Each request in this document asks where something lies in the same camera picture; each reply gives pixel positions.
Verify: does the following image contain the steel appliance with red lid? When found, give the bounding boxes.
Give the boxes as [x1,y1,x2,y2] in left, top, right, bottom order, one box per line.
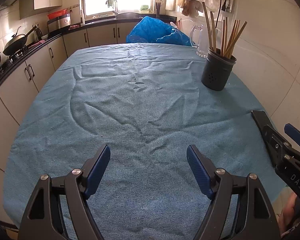
[47,9,71,33]

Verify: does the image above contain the electric kettle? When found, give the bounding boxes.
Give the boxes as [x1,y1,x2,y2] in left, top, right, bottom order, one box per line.
[34,27,43,42]

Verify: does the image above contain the blue terry table cloth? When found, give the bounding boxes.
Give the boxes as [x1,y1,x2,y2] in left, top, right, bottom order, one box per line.
[3,43,284,239]

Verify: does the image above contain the wooden chopstick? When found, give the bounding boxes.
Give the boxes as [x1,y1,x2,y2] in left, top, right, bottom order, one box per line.
[210,11,216,53]
[224,20,239,57]
[224,20,240,57]
[224,17,228,53]
[202,2,213,50]
[227,21,247,59]
[220,19,226,56]

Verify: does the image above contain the black utensil holder cup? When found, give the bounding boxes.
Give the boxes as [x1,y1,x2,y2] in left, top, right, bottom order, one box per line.
[201,49,237,91]

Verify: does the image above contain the black power cable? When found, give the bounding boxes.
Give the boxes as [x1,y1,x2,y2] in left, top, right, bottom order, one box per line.
[214,0,223,29]

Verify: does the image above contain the black wok on stove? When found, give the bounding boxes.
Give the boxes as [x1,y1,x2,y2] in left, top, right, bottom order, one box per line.
[3,25,38,56]

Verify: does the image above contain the blue plastic bag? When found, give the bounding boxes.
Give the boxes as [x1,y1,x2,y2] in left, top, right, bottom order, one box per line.
[126,16,192,47]

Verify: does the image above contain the beige kitchen base cabinets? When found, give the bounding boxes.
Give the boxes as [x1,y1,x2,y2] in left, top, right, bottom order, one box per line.
[0,21,146,225]

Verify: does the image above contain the white wall socket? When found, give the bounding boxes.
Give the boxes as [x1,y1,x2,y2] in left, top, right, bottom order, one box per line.
[221,0,234,13]

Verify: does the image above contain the operator right hand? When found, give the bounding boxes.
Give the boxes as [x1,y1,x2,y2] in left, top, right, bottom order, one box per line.
[277,192,300,238]

